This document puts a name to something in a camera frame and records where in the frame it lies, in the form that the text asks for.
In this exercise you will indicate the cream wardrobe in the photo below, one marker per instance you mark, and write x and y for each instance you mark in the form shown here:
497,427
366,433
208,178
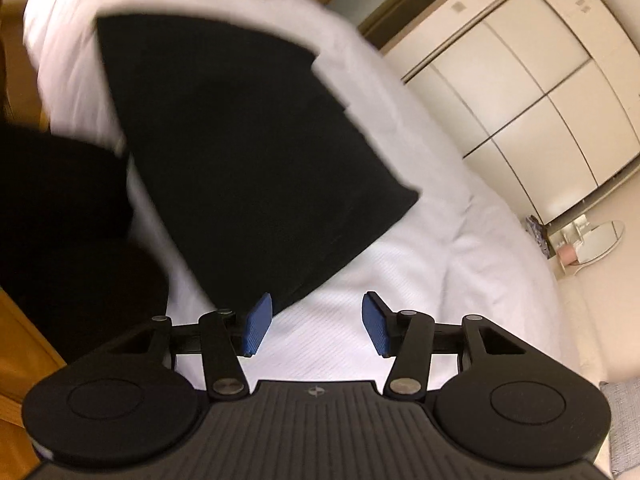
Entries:
525,65

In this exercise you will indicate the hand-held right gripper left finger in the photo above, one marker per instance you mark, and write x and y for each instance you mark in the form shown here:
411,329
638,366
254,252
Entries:
257,324

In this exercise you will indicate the patterned bag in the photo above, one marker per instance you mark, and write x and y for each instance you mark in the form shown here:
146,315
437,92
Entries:
537,235

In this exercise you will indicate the black garment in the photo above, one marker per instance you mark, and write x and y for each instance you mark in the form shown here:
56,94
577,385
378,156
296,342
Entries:
240,160

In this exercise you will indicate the grey cloth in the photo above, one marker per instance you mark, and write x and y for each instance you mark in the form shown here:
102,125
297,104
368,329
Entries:
622,425

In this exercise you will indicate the wooden bed frame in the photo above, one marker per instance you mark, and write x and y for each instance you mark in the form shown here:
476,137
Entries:
20,360

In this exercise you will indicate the white bed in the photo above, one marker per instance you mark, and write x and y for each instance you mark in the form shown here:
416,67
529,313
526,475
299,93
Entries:
430,170

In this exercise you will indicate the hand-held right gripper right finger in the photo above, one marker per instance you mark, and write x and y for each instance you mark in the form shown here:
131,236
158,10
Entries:
376,324

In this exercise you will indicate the dark cloth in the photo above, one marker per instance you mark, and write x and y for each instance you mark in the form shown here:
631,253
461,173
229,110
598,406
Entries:
60,220

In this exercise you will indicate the pink cup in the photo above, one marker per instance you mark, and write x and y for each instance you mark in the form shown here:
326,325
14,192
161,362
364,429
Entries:
568,253

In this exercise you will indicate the round mirror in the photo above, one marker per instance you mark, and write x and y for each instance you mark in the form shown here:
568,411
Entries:
600,242

